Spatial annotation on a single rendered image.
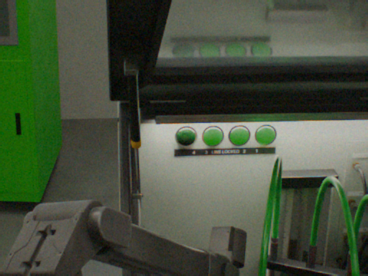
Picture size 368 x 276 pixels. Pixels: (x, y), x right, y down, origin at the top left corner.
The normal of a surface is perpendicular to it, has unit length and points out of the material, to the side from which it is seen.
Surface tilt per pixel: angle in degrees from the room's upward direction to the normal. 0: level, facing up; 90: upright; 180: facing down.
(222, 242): 42
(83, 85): 90
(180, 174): 90
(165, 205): 90
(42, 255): 27
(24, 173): 90
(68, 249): 74
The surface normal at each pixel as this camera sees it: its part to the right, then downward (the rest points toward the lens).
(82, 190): 0.01, -0.92
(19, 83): -0.01, 0.39
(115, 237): 0.89, -0.10
